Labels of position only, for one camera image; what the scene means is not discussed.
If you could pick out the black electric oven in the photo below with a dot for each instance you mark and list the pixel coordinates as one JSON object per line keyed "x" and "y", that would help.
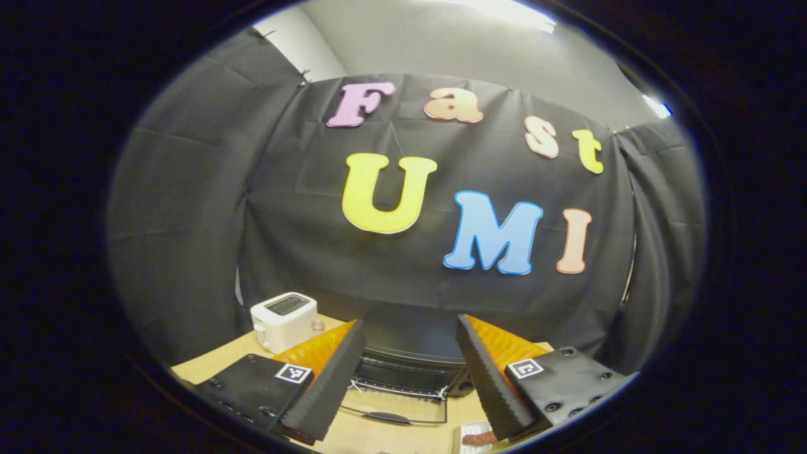
{"x": 410, "y": 334}

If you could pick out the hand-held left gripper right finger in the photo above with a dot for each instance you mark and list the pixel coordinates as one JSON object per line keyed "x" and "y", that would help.
{"x": 488, "y": 384}

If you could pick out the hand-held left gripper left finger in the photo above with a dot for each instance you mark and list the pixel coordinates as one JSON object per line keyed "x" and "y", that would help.
{"x": 331, "y": 391}

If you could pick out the white toaster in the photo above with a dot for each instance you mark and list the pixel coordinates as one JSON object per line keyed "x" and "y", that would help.
{"x": 284, "y": 321}

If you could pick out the black backdrop cloth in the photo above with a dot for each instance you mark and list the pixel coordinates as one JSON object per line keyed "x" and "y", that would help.
{"x": 284, "y": 221}

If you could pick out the small ceiling light panel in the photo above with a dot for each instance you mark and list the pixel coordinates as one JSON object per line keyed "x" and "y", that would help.
{"x": 657, "y": 107}

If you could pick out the white rectangular plate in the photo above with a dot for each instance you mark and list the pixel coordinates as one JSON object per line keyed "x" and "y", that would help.
{"x": 465, "y": 429}

